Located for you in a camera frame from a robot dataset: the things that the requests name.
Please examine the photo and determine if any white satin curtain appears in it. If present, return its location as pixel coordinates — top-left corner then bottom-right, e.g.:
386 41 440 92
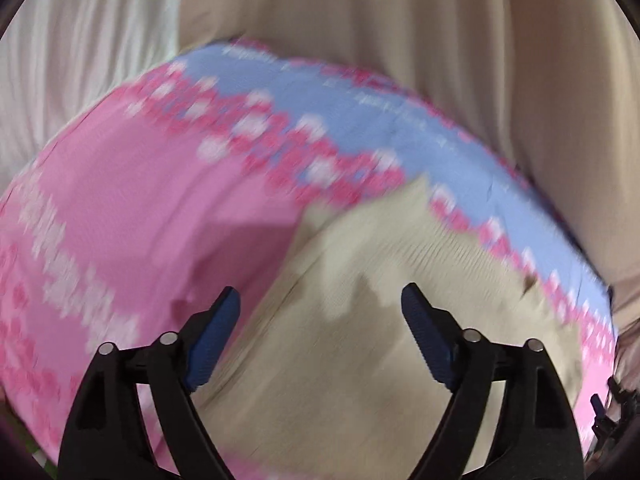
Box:
0 0 188 181

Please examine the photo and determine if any pink and blue floral bedsheet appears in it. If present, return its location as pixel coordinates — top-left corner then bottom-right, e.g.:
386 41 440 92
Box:
0 40 621 480

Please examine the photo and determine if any beige knit sweater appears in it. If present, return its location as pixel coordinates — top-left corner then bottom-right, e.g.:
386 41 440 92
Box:
192 177 583 480

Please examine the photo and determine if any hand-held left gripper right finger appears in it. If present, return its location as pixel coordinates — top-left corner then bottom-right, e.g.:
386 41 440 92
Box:
401 282 583 480

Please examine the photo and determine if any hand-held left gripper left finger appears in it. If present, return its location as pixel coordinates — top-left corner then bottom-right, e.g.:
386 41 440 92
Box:
59 286 242 480

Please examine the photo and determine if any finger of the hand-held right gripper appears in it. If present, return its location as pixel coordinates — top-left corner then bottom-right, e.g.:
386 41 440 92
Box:
590 377 623 448

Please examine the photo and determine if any beige curtain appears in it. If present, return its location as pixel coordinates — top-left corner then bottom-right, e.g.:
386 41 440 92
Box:
177 0 640 306

